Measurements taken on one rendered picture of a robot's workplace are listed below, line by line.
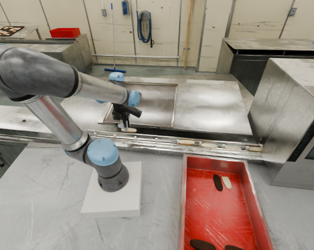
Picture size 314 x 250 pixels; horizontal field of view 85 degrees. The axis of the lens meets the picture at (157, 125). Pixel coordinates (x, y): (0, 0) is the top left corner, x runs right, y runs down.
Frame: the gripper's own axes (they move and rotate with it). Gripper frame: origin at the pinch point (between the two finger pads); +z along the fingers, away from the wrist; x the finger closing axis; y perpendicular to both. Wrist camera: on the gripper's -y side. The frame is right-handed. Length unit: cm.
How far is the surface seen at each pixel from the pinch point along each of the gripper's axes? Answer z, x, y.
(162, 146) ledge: 7.5, 5.5, -22.2
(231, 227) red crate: 11, 46, -57
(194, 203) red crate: 11, 38, -42
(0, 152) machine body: 27, 9, 102
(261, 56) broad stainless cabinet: 0, -165, -130
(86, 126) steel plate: 11.7, -11.6, 37.2
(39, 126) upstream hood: 2, 4, 60
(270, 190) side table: 12, 25, -80
